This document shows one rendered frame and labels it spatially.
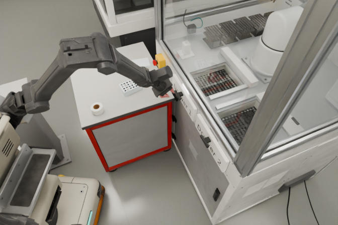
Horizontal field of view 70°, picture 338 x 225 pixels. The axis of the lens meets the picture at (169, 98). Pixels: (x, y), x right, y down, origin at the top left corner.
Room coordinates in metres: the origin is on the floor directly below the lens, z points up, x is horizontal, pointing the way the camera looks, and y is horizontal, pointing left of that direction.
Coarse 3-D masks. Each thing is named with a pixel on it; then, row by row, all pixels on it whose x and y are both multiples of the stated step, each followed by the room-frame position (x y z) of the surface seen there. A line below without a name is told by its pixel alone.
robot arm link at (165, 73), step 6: (168, 66) 0.81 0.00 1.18; (150, 72) 0.78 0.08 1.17; (156, 72) 0.77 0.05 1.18; (162, 72) 0.76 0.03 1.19; (168, 72) 0.77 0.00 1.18; (150, 78) 0.76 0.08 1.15; (156, 78) 0.75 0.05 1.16; (162, 78) 0.76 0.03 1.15; (144, 84) 0.71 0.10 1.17; (150, 84) 0.72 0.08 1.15
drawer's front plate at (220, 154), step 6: (198, 114) 0.72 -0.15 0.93; (198, 120) 0.70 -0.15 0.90; (204, 126) 0.65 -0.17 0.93; (204, 132) 0.64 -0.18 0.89; (210, 132) 0.62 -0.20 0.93; (210, 138) 0.59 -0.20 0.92; (210, 144) 0.58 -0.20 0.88; (216, 144) 0.55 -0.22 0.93; (210, 150) 0.57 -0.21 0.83; (216, 150) 0.53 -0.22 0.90; (222, 150) 0.52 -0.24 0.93; (216, 156) 0.52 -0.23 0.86; (222, 156) 0.49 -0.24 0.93; (216, 162) 0.51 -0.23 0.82; (222, 162) 0.48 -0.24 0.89; (228, 162) 0.46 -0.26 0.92; (222, 168) 0.47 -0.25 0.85
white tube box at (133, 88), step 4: (128, 80) 1.09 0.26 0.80; (120, 84) 1.05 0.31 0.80; (128, 84) 1.06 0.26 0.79; (132, 84) 1.05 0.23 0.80; (136, 84) 1.05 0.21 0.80; (120, 88) 1.03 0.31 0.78; (124, 88) 1.02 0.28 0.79; (132, 88) 1.02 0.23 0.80; (136, 88) 1.03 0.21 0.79; (140, 88) 1.04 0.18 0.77; (124, 92) 0.98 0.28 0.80; (128, 92) 1.00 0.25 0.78; (132, 92) 1.01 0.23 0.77
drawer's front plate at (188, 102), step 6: (174, 78) 0.99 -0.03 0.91; (180, 84) 0.93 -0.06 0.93; (180, 90) 0.91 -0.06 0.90; (186, 96) 0.84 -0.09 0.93; (186, 102) 0.83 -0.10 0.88; (192, 102) 0.80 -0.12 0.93; (186, 108) 0.83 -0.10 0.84; (192, 108) 0.77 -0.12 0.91; (192, 114) 0.76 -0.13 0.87; (192, 120) 0.76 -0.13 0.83
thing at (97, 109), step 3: (96, 102) 0.90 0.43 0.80; (99, 102) 0.90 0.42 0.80; (93, 105) 0.88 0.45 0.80; (96, 105) 0.89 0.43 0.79; (99, 105) 0.88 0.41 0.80; (102, 105) 0.88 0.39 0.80; (93, 108) 0.86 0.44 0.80; (96, 108) 0.88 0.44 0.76; (99, 108) 0.86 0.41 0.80; (102, 108) 0.86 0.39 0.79; (93, 111) 0.84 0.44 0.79; (96, 111) 0.84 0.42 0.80; (99, 111) 0.84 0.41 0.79; (102, 111) 0.85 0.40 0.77; (93, 114) 0.84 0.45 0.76; (96, 114) 0.84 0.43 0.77; (99, 114) 0.84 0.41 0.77
